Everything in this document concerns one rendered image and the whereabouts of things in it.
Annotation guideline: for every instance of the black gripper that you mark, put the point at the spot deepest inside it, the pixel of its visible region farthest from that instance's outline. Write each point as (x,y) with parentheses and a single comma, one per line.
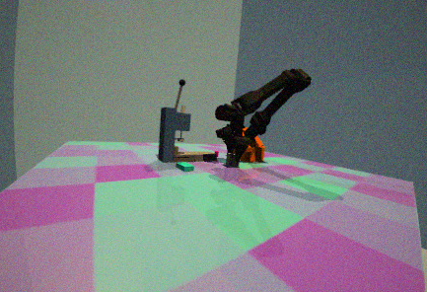
(237,142)

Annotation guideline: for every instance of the green rectangular block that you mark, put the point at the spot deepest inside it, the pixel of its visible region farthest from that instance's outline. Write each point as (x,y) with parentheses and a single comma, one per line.
(184,166)

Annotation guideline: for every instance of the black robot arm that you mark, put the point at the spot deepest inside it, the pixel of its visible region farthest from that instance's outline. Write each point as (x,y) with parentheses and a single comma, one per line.
(292,81)

